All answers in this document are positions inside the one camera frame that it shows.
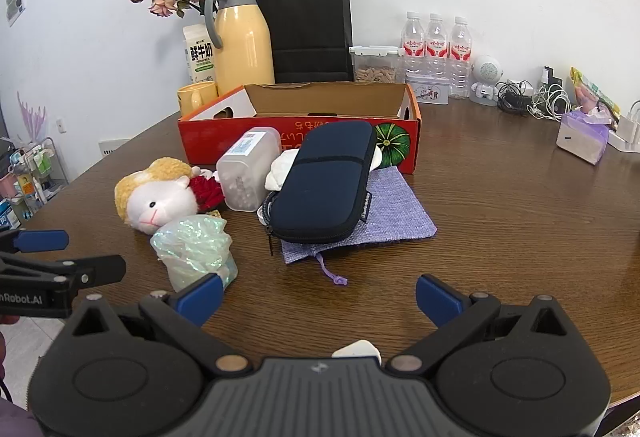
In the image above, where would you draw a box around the white cable tangle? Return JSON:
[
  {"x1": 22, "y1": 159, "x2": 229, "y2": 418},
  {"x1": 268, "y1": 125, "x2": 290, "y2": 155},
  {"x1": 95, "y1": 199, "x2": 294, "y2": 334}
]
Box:
[{"x1": 530, "y1": 84, "x2": 573, "y2": 120}]

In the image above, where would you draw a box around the white wall vent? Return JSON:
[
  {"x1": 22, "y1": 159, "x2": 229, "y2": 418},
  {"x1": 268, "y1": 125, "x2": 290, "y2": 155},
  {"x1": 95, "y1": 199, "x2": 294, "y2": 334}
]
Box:
[{"x1": 98, "y1": 137, "x2": 133, "y2": 156}]

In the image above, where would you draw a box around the black cable tangle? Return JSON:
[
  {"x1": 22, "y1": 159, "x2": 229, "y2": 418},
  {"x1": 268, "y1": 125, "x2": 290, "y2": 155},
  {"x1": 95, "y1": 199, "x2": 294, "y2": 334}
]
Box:
[{"x1": 496, "y1": 81, "x2": 536, "y2": 115}]

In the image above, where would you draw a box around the storage trolley rack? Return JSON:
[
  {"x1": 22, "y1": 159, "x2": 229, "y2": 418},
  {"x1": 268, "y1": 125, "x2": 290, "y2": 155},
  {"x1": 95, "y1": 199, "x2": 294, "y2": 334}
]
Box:
[{"x1": 0, "y1": 137, "x2": 71, "y2": 230}]

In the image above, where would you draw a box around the yellow mug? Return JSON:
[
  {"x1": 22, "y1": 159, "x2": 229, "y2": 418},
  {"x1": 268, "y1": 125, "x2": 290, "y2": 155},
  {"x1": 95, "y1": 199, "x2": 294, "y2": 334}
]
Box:
[{"x1": 177, "y1": 82, "x2": 219, "y2": 116}]

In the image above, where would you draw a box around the purple tissue pack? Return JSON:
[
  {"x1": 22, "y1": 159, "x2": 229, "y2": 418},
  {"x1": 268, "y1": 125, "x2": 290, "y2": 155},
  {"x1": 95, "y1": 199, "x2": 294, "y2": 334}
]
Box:
[{"x1": 556, "y1": 111, "x2": 612, "y2": 165}]

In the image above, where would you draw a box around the clear water bottle red label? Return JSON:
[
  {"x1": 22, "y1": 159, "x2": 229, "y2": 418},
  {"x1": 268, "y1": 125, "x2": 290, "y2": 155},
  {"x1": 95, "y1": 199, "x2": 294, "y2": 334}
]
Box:
[
  {"x1": 401, "y1": 12, "x2": 426, "y2": 82},
  {"x1": 448, "y1": 16, "x2": 473, "y2": 98},
  {"x1": 425, "y1": 13, "x2": 448, "y2": 78}
]

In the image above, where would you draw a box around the purple cloth pouch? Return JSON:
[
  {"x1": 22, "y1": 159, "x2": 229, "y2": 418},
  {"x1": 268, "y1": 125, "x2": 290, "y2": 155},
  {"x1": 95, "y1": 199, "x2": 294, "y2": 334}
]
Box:
[{"x1": 280, "y1": 165, "x2": 438, "y2": 288}]

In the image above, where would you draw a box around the frosted plastic container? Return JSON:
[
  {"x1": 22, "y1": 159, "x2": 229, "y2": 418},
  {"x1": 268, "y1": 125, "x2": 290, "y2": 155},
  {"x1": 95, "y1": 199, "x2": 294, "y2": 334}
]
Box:
[{"x1": 216, "y1": 127, "x2": 281, "y2": 212}]

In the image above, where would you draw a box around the black paper bag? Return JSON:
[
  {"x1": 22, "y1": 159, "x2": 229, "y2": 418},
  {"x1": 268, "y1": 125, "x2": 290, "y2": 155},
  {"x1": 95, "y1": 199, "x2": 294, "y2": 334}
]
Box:
[{"x1": 252, "y1": 0, "x2": 354, "y2": 84}]

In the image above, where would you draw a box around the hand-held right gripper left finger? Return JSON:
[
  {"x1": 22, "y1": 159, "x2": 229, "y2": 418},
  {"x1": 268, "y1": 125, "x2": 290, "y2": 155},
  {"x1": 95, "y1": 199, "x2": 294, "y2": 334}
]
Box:
[{"x1": 59, "y1": 273, "x2": 253, "y2": 374}]

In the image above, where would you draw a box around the colourful snack packet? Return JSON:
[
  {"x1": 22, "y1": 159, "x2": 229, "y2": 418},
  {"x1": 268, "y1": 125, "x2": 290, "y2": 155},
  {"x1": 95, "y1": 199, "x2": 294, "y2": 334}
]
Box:
[{"x1": 570, "y1": 67, "x2": 621, "y2": 118}]

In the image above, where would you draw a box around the clear clip-lid seed container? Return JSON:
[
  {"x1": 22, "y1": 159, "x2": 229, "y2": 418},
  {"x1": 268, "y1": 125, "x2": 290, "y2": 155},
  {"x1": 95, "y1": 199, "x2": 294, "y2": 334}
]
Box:
[{"x1": 349, "y1": 45, "x2": 405, "y2": 84}]

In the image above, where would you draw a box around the yellow thermos jug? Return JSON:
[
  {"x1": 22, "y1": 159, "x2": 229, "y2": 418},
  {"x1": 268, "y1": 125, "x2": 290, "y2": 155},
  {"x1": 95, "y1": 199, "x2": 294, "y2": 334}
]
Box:
[{"x1": 204, "y1": 0, "x2": 276, "y2": 95}]

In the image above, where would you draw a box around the yellow white plush toy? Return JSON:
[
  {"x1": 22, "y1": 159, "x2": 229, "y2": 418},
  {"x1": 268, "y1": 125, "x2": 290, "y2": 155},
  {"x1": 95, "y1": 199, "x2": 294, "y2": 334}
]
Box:
[{"x1": 114, "y1": 158, "x2": 201, "y2": 235}]

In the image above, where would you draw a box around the iridescent plastic bag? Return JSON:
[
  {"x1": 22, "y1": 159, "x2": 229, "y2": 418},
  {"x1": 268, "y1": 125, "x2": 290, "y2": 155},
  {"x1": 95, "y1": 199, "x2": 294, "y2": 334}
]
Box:
[{"x1": 150, "y1": 214, "x2": 238, "y2": 293}]

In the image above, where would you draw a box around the navy zip case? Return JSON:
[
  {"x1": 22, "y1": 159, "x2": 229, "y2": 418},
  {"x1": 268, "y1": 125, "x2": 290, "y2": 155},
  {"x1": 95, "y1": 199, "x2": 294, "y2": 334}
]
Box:
[{"x1": 262, "y1": 119, "x2": 378, "y2": 257}]

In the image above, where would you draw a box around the white milk carton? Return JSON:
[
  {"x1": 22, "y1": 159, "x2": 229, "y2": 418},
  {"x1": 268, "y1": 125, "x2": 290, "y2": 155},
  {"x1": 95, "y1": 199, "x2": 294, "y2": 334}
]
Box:
[{"x1": 182, "y1": 23, "x2": 218, "y2": 85}]

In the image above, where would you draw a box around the white robot speaker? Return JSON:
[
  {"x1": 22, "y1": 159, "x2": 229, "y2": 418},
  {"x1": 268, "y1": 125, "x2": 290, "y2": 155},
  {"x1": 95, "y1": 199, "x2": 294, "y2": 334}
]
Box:
[{"x1": 470, "y1": 55, "x2": 505, "y2": 106}]

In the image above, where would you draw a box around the person's purple clothing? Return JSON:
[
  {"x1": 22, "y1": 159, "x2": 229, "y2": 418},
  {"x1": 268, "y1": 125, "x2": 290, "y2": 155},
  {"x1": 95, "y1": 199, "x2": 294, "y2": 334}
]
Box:
[{"x1": 0, "y1": 332, "x2": 41, "y2": 437}]

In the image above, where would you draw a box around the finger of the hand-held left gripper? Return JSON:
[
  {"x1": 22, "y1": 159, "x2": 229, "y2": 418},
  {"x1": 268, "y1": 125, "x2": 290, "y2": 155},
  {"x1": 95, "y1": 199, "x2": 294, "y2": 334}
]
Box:
[
  {"x1": 0, "y1": 229, "x2": 70, "y2": 253},
  {"x1": 0, "y1": 254, "x2": 127, "y2": 290}
]

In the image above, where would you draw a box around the floral tin box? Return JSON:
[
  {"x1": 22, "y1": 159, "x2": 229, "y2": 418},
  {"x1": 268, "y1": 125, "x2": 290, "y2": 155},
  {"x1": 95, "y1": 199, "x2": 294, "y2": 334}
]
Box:
[{"x1": 405, "y1": 72, "x2": 451, "y2": 104}]

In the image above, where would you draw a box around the red-orange cardboard box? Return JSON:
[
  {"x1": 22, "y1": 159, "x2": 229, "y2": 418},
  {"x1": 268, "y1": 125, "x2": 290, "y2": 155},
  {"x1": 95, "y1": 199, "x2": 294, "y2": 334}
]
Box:
[{"x1": 177, "y1": 83, "x2": 422, "y2": 175}]

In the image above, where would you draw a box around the white plug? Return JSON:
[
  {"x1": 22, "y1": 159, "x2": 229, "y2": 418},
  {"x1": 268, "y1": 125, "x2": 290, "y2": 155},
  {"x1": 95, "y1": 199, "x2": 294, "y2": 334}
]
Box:
[{"x1": 331, "y1": 339, "x2": 383, "y2": 365}]

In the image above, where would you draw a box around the purple wall sticker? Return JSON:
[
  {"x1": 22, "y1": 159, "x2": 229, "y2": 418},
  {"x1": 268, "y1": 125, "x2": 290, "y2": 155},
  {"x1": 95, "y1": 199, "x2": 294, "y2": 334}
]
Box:
[{"x1": 16, "y1": 91, "x2": 48, "y2": 142}]

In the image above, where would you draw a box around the white cloth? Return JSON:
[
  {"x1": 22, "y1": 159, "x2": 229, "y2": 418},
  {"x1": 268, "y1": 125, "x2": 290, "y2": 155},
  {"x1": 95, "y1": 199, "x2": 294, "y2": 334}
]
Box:
[{"x1": 264, "y1": 151, "x2": 383, "y2": 192}]

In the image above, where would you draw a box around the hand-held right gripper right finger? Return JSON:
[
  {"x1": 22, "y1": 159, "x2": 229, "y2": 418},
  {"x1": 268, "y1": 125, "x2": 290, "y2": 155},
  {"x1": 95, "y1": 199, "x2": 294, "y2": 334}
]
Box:
[{"x1": 390, "y1": 274, "x2": 583, "y2": 374}]

